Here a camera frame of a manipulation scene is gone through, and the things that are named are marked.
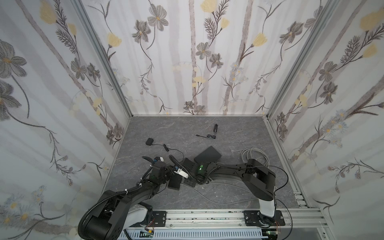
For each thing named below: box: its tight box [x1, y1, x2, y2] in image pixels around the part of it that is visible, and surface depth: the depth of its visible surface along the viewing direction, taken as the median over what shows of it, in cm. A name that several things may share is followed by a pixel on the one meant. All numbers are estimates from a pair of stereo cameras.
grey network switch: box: [194, 145, 222, 164], surface depth 100 cm
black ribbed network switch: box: [167, 174, 182, 191], surface depth 85 cm
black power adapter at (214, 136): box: [195, 123, 219, 139], surface depth 110 cm
